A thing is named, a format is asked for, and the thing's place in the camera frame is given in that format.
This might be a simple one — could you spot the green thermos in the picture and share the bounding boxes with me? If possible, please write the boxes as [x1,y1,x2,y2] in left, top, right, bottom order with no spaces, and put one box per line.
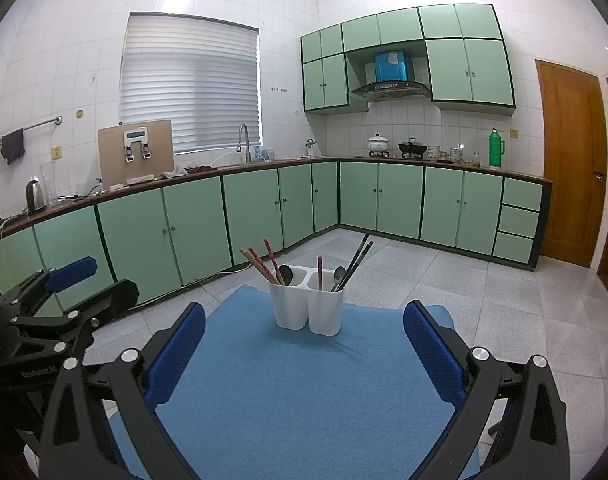
[488,128,506,168]

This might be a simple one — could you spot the wooden door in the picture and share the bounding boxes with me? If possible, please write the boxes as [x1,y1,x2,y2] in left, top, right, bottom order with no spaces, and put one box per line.
[534,59,608,268]

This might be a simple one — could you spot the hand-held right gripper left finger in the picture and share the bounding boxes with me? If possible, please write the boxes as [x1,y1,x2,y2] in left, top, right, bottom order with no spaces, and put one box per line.
[36,301,207,480]

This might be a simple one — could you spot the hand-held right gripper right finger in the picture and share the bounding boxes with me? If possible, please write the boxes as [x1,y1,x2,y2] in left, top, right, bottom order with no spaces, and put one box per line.
[403,300,571,480]

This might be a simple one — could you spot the metal towel rail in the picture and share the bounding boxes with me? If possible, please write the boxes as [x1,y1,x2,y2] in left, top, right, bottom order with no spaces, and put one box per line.
[0,116,63,143]

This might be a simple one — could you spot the long green base cabinets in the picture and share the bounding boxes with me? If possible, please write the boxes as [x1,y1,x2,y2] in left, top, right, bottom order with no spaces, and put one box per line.
[0,160,341,321]

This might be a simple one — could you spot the green base cabinets with drawers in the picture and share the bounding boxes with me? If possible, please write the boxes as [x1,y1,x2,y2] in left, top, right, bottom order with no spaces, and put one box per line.
[338,157,554,272]

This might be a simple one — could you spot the white utensil holder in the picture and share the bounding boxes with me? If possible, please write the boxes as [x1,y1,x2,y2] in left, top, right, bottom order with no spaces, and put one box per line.
[269,264,345,337]

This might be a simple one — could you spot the black wok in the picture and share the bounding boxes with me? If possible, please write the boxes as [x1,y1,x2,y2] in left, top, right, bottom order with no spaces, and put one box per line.
[398,137,429,160]

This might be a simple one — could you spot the steel electric kettle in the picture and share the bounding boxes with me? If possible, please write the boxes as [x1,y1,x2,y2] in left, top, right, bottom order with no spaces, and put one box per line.
[25,176,47,212]

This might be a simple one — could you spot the range hood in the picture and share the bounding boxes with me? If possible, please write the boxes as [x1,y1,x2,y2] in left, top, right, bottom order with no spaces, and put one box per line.
[351,50,432,101]

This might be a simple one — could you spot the clear glass pitcher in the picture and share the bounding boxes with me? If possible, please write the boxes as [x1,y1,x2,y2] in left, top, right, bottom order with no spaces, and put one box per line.
[40,161,60,206]

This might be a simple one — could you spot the dark hanging towel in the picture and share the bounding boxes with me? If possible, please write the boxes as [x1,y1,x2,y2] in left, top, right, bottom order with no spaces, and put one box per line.
[0,129,26,166]

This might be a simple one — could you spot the blue mat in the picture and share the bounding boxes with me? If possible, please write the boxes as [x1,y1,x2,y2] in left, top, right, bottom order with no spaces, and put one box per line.
[108,285,480,480]

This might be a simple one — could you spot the plain wooden chopstick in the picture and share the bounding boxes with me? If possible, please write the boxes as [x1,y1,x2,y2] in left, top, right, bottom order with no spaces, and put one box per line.
[240,247,273,283]

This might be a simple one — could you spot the white window blind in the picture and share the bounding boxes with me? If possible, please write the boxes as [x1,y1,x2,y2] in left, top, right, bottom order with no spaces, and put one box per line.
[120,12,262,156]

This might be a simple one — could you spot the red patterned chopstick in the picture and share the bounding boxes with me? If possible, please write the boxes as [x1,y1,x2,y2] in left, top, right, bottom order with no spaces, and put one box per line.
[247,247,279,284]
[263,238,283,283]

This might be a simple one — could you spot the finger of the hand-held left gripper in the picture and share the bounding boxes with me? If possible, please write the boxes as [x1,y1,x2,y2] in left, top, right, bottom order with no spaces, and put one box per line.
[14,280,139,359]
[0,256,98,312]

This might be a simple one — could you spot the chrome kitchen faucet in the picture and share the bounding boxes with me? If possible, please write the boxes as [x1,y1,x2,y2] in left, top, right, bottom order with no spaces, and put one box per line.
[236,124,252,165]

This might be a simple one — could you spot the green wall cabinets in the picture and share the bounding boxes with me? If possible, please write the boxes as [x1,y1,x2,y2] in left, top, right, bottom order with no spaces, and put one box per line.
[300,4,516,116]

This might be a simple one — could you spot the brown panel water purifier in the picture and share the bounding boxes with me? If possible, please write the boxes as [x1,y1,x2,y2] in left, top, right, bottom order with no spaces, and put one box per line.
[98,119,175,188]

